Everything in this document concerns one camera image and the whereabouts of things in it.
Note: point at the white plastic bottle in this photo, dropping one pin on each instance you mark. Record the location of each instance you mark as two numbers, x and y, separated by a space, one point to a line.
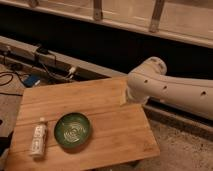
39 137

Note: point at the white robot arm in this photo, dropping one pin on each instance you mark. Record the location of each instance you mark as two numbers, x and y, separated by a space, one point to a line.
149 80

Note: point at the green ceramic bowl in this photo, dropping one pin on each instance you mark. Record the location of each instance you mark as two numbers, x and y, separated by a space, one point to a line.
72 130

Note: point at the white plug connector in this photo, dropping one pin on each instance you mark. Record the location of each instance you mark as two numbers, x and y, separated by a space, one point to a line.
72 70

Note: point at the wooden cutting board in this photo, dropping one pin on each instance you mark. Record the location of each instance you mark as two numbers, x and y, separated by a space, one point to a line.
120 133

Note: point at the black clamp device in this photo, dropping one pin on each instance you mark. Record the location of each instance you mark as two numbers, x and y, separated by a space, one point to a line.
42 51

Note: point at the blue box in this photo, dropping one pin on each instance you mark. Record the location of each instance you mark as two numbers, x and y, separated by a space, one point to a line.
31 80

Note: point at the metal bracket middle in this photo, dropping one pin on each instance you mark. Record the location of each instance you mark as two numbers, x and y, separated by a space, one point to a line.
97 10

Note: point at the metal bracket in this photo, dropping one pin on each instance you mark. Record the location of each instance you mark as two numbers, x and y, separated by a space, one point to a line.
156 16
97 10

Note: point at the metal bracket right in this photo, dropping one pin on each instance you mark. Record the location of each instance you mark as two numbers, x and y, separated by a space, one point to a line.
156 16

